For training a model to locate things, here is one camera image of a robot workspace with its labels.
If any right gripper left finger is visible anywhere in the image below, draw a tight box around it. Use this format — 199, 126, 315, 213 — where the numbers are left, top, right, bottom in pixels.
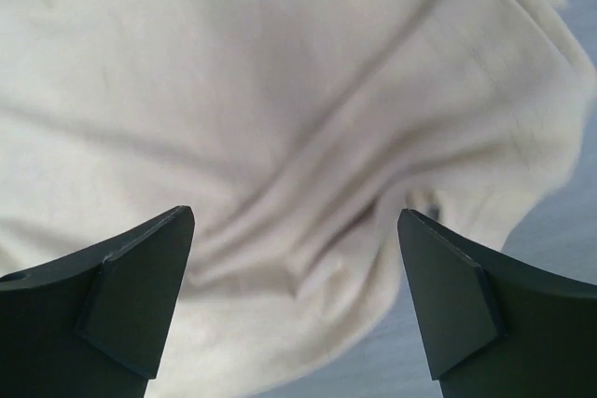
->
1, 206, 195, 398

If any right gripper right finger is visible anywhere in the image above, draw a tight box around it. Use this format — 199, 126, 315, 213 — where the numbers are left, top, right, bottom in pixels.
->
397, 210, 596, 398

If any beige t shirt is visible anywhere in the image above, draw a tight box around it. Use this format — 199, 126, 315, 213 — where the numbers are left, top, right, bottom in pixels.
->
1, 0, 596, 397

